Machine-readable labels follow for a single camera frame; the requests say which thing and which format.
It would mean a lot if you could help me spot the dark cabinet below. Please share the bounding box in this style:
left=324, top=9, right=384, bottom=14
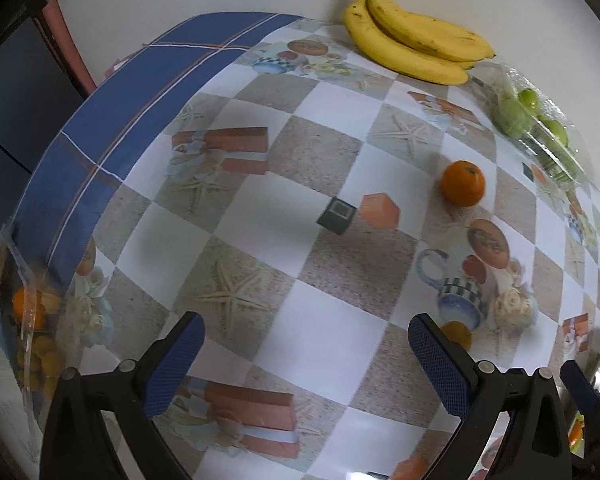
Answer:
left=0, top=15, right=96, bottom=241

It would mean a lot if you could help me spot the yellow banana bunch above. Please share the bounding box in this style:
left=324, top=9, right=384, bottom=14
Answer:
left=343, top=0, right=497, bottom=86

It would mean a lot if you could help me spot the orange tangerine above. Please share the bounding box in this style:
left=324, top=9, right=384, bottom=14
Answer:
left=12, top=285, right=48, bottom=331
left=440, top=160, right=486, bottom=208

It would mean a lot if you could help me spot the pile of green plums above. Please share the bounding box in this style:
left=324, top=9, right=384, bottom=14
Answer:
left=490, top=85, right=581, bottom=183

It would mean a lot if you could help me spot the red chair back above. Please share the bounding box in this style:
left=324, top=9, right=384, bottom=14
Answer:
left=41, top=0, right=98, bottom=98

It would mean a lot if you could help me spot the small yellow-brown round fruit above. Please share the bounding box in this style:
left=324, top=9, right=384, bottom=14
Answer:
left=445, top=321, right=473, bottom=351

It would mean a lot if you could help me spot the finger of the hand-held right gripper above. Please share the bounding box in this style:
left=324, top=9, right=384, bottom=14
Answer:
left=560, top=360, right=600, bottom=428

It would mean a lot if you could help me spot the pile of small yellow fruits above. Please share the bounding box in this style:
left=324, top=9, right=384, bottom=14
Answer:
left=17, top=335, right=66, bottom=397

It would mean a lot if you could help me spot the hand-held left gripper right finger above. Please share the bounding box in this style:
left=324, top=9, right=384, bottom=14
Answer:
left=408, top=313, right=573, bottom=480

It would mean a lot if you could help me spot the clear plastic clamshell box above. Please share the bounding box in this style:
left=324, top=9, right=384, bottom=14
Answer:
left=472, top=62, right=595, bottom=191

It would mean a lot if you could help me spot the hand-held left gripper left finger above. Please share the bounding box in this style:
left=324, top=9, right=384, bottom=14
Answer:
left=39, top=311, right=206, bottom=480

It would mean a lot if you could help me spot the clear plastic tray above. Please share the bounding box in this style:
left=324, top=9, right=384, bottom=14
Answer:
left=0, top=232, right=70, bottom=461

